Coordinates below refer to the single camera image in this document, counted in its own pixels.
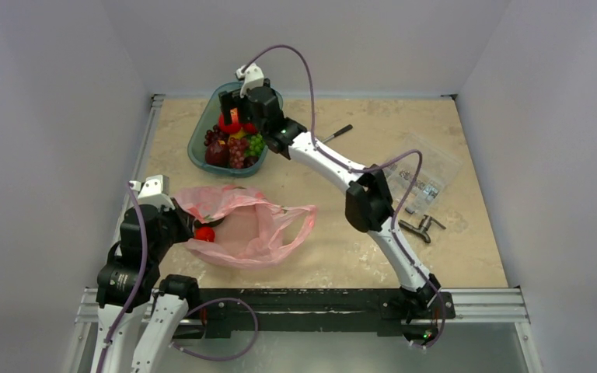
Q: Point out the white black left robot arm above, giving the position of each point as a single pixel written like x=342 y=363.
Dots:
x=138 y=311

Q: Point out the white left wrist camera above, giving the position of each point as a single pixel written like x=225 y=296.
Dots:
x=153 y=191

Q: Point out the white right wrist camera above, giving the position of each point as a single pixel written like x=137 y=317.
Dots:
x=251 y=76

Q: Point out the pink plastic bag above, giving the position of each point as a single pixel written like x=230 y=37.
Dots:
x=250 y=232

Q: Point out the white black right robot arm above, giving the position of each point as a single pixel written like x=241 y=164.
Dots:
x=368 y=201

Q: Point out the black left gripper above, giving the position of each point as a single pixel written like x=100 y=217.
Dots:
x=178 y=214

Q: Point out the small red fake tomato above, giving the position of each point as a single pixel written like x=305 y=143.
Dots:
x=249 y=128

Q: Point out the teal plastic basin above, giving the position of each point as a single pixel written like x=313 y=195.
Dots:
x=196 y=149

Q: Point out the green fake grape bunch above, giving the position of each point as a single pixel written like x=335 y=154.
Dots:
x=256 y=145

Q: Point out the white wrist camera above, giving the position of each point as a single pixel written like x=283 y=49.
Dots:
x=153 y=191
x=251 y=76

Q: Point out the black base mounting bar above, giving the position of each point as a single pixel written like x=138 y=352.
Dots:
x=382 y=311

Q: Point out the dark purple grape bunch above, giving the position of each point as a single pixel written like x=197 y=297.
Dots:
x=215 y=134

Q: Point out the dark red fake apple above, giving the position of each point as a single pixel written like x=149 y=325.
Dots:
x=217 y=154

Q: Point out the yellow fake banana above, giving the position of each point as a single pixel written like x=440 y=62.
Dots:
x=239 y=134

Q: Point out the dark fake plum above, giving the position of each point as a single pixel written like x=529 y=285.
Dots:
x=250 y=161

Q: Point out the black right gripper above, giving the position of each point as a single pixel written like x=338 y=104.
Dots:
x=231 y=102

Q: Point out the red fake grape bunch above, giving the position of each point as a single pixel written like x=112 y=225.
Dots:
x=237 y=152

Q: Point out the clear plastic screw box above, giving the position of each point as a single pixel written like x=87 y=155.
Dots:
x=438 y=170

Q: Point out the small black handled hammer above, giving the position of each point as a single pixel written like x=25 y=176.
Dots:
x=337 y=133

